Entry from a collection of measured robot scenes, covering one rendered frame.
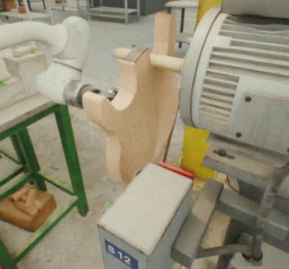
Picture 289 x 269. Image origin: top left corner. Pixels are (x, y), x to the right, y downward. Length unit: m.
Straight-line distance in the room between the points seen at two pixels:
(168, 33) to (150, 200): 0.41
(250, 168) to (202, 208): 0.12
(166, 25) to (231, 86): 0.28
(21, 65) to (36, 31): 0.43
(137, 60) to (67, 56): 0.36
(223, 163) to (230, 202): 0.09
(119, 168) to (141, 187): 0.19
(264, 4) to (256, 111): 0.15
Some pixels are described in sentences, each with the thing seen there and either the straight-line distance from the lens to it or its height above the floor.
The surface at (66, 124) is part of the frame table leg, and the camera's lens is 1.29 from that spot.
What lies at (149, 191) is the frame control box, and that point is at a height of 1.12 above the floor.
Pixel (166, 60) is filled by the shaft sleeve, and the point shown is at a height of 1.26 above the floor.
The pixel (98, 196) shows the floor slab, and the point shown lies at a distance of 1.91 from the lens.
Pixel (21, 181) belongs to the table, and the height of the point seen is 0.22.
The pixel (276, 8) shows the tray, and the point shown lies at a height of 1.39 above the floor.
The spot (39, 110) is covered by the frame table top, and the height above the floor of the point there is 0.91.
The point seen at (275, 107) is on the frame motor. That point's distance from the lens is 0.40.
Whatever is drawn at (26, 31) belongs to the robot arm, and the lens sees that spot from 0.78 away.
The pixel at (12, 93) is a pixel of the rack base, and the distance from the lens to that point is 1.21.
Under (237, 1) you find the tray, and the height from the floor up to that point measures 1.40.
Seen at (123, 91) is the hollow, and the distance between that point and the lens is 0.56.
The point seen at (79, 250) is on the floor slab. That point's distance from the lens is 1.69.
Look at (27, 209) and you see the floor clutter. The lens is 1.74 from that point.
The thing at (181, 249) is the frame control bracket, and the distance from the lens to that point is 0.46.
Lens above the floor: 1.44
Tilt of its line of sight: 33 degrees down
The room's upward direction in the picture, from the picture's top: straight up
